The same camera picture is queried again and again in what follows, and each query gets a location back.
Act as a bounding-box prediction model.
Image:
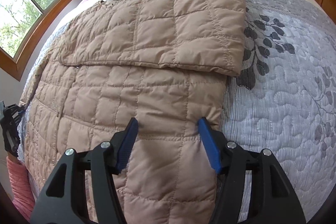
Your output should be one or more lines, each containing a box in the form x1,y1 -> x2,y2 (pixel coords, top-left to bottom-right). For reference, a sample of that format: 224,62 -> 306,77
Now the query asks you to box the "tan quilted jacket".
20,0 -> 245,223

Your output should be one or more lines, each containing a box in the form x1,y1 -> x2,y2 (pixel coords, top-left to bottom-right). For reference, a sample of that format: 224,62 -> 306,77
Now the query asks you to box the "grey patterned quilt bedspread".
27,0 -> 335,220

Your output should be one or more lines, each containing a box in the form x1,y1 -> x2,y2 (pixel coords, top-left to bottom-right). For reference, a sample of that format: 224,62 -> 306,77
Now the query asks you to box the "large left window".
1,0 -> 72,80

